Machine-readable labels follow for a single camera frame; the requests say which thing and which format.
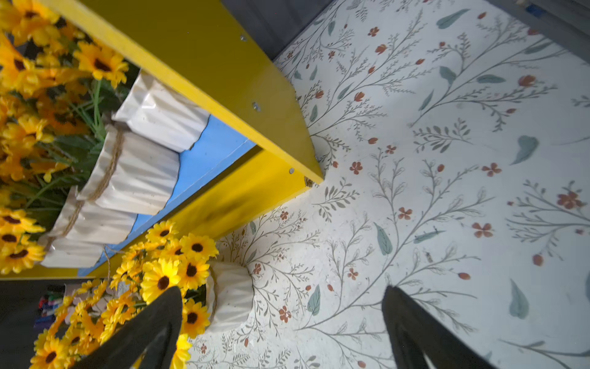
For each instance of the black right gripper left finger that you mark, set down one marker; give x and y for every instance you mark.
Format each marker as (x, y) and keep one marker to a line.
(151, 336)

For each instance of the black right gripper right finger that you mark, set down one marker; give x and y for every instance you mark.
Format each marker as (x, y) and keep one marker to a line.
(418, 340)

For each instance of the sunflower pot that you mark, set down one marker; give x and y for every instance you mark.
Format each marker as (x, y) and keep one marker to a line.
(86, 319)
(149, 268)
(150, 109)
(110, 166)
(20, 253)
(59, 214)

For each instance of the pink metal marker bucket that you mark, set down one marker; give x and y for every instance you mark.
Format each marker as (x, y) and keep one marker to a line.
(49, 303)

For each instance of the yellow wooden shelf unit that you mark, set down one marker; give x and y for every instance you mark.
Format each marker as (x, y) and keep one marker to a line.
(255, 153)

